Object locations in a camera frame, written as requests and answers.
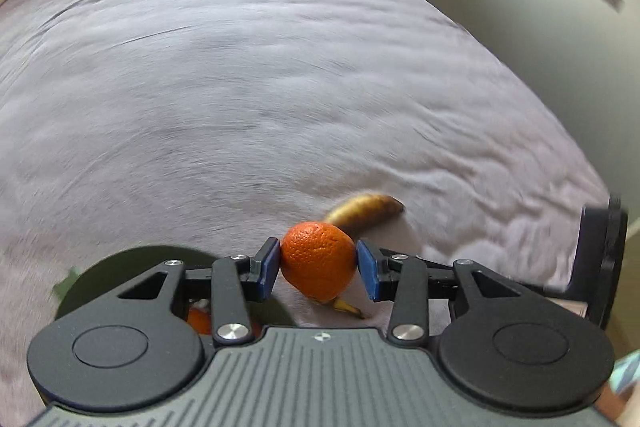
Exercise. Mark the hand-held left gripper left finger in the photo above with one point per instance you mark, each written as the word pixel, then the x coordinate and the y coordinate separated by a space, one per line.
pixel 270 271

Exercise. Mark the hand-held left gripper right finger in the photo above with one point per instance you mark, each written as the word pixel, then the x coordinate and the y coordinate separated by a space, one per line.
pixel 367 273

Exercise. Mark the large tangerine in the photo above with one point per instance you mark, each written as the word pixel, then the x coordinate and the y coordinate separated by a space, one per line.
pixel 317 259

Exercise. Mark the green plastic colander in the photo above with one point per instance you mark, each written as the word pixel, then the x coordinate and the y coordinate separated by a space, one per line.
pixel 125 259

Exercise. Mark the brown spotted banana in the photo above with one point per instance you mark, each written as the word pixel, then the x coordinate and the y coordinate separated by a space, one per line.
pixel 365 213

